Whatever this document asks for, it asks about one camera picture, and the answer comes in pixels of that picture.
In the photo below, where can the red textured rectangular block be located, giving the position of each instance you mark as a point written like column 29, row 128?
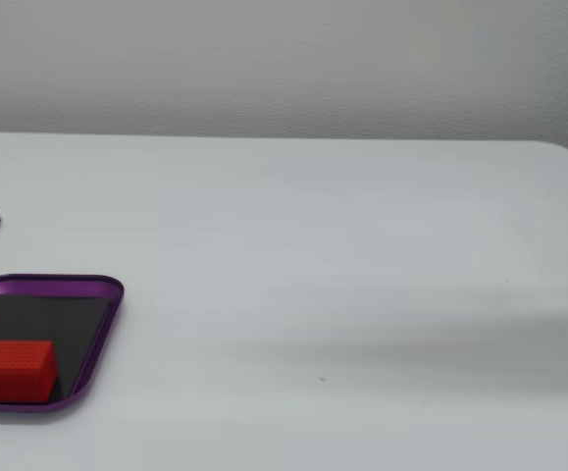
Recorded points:
column 9, row 370

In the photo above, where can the purple metal tray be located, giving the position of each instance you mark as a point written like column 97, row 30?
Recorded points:
column 109, row 294

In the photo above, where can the black tray liner mat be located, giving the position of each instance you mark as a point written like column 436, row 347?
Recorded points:
column 48, row 319

